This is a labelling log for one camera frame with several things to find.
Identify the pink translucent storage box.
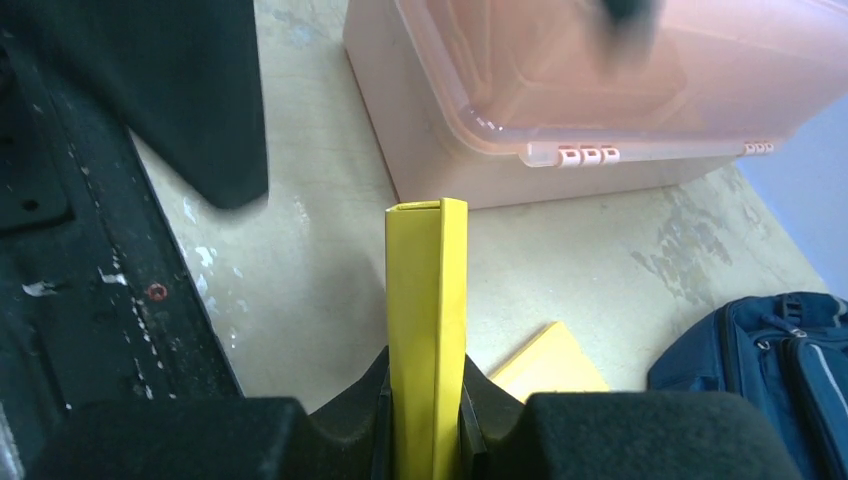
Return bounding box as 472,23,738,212
343,1,847,208

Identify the navy blue student backpack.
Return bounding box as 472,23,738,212
647,292,847,479

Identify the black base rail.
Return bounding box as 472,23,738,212
0,33,243,480

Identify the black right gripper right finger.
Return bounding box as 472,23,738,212
464,359,801,479

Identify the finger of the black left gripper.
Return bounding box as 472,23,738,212
1,1,269,210

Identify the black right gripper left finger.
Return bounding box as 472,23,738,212
26,350,389,479

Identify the colourful crayon box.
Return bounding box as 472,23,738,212
385,198,468,479

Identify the yellow book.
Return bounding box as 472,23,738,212
489,322,610,403

